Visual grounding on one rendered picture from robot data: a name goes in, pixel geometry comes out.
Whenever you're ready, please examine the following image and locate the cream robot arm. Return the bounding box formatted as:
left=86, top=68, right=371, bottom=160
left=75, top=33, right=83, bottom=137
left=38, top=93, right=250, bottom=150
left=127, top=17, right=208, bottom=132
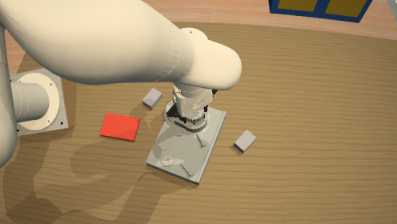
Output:
left=0, top=0, right=242, bottom=168

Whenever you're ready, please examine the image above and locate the white gear with orange arrow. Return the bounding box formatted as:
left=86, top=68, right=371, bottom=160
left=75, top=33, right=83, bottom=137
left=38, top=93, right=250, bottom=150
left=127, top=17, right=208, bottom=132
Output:
left=186, top=107, right=204, bottom=123

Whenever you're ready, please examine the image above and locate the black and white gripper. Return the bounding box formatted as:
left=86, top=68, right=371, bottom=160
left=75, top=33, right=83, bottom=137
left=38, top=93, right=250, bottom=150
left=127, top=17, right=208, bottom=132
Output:
left=166, top=89, right=217, bottom=123

